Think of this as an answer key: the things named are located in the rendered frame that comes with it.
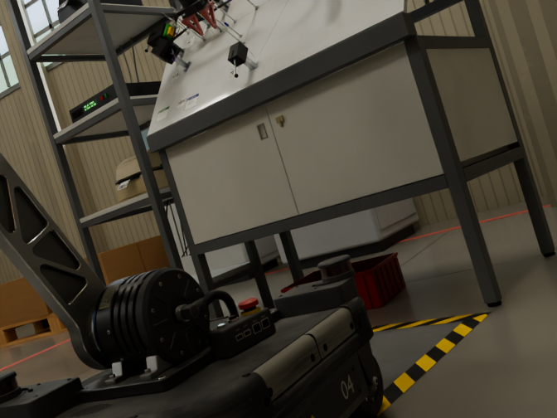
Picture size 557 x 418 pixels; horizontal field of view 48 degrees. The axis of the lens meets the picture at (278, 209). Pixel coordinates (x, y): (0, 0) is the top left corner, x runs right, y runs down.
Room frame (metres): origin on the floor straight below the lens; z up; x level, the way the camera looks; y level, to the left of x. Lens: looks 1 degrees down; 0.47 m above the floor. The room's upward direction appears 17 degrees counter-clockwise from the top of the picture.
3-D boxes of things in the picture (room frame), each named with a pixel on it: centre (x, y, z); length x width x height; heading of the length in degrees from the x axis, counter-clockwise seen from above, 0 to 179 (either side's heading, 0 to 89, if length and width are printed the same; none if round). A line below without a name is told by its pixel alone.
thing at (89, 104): (2.82, 0.52, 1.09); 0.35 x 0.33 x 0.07; 50
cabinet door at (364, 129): (1.99, -0.28, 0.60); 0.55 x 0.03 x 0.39; 50
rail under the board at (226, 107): (2.15, -0.05, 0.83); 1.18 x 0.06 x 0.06; 50
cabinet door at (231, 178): (2.34, 0.15, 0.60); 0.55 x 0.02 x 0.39; 50
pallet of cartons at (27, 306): (5.27, 1.71, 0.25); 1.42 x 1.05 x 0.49; 59
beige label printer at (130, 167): (2.79, 0.48, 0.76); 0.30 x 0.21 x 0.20; 144
